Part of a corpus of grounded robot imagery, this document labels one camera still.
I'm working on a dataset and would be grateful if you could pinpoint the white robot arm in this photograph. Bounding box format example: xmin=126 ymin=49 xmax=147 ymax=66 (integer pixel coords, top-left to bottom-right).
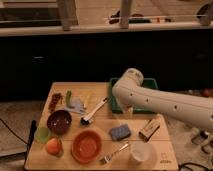
xmin=112 ymin=68 xmax=213 ymax=131

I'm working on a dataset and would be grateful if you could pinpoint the orange red bowl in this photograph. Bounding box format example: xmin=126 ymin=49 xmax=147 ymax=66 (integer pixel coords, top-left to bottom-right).
xmin=71 ymin=130 xmax=102 ymax=164

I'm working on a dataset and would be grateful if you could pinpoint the dark maroon bowl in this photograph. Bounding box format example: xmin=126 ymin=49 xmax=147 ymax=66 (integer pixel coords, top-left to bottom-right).
xmin=47 ymin=110 xmax=72 ymax=135

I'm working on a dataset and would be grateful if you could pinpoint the blue sponge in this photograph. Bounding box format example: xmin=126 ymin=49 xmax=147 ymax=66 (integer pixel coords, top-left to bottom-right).
xmin=109 ymin=124 xmax=131 ymax=141

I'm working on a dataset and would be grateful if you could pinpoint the brown wooden box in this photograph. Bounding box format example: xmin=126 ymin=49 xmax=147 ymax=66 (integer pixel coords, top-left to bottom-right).
xmin=139 ymin=119 xmax=160 ymax=142

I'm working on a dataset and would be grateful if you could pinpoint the green plastic tray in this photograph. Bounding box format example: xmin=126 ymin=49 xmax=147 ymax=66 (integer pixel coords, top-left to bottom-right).
xmin=108 ymin=78 xmax=158 ymax=114

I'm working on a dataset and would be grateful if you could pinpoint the white plastic cup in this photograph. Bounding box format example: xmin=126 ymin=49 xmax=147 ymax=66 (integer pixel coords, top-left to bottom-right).
xmin=130 ymin=141 xmax=153 ymax=164

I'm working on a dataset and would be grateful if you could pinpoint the yellow banana toy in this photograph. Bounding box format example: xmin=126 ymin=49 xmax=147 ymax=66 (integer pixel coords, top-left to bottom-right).
xmin=83 ymin=92 xmax=92 ymax=110

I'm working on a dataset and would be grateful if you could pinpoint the silver fork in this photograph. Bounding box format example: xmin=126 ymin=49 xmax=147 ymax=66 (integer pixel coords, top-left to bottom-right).
xmin=99 ymin=143 xmax=129 ymax=164

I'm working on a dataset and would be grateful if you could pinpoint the green pepper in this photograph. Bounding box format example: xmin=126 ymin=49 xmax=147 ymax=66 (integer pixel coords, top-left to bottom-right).
xmin=65 ymin=90 xmax=74 ymax=108

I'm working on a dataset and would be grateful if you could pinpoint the brown dried food strip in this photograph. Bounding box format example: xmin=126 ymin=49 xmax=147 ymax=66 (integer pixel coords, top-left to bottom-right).
xmin=48 ymin=93 xmax=62 ymax=113

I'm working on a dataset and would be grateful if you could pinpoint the orange fruit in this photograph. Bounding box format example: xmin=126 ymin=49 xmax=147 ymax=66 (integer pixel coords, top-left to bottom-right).
xmin=45 ymin=138 xmax=62 ymax=155

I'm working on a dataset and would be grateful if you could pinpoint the green plastic cup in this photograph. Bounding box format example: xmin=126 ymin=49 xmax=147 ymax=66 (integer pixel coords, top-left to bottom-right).
xmin=34 ymin=127 xmax=51 ymax=144

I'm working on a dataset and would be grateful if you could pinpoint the black cable right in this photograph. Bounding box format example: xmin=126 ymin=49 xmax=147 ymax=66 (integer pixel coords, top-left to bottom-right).
xmin=178 ymin=161 xmax=213 ymax=171

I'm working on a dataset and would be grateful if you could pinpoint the black cable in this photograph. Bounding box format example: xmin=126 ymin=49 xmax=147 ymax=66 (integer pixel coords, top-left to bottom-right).
xmin=178 ymin=161 xmax=213 ymax=171
xmin=0 ymin=117 xmax=30 ymax=146

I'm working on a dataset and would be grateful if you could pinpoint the black cable left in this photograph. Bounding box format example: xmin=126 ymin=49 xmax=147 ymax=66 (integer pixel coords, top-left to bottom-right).
xmin=0 ymin=117 xmax=30 ymax=146

